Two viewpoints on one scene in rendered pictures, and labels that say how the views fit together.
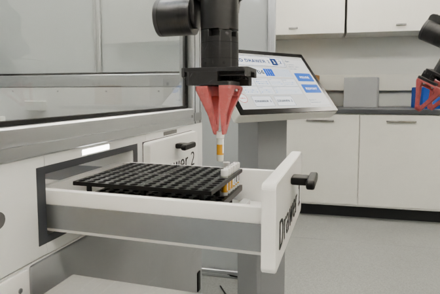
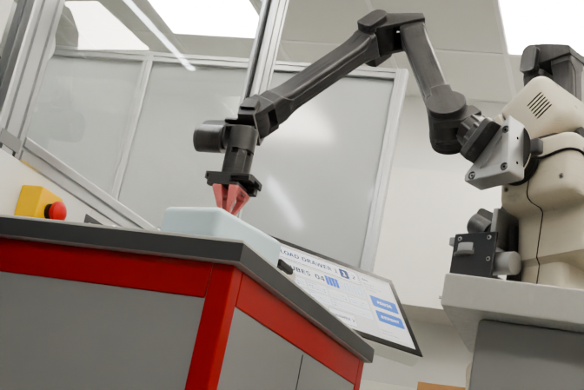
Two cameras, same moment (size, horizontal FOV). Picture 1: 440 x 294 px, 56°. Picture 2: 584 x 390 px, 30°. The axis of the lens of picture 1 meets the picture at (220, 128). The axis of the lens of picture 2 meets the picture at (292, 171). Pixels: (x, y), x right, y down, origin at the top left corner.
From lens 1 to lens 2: 1.58 m
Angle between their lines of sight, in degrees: 23
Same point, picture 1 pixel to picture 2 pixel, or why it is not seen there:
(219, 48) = (235, 161)
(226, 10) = (246, 136)
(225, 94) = (232, 191)
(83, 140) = (116, 217)
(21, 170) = (79, 208)
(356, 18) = not seen: hidden behind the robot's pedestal
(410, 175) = not seen: outside the picture
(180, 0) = (215, 126)
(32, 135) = (91, 189)
